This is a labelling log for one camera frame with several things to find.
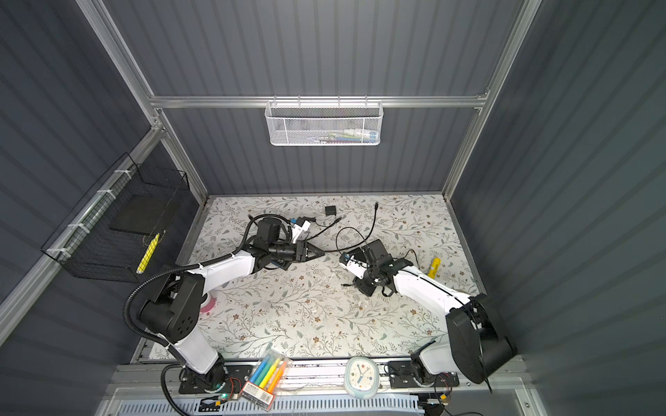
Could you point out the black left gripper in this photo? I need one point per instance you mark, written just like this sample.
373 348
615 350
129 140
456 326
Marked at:
301 251

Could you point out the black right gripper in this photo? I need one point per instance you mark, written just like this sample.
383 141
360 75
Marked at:
367 289

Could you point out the black ribbed network switch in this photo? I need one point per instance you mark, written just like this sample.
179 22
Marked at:
365 285

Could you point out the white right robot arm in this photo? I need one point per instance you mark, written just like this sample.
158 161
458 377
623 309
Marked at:
479 341

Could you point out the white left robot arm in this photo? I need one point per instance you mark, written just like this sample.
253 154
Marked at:
166 308

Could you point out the small mint desk clock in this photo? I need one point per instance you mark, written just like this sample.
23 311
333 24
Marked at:
361 379

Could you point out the pink tape roll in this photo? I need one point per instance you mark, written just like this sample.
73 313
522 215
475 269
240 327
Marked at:
208 304

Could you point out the pack of coloured markers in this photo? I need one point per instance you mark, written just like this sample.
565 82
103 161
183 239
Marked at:
263 384

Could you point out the yellow marker in basket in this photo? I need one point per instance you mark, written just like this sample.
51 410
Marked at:
144 262

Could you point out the white wire mesh basket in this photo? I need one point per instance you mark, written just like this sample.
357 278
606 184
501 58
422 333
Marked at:
326 126

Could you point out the black wire wall basket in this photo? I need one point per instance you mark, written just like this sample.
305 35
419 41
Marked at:
106 240

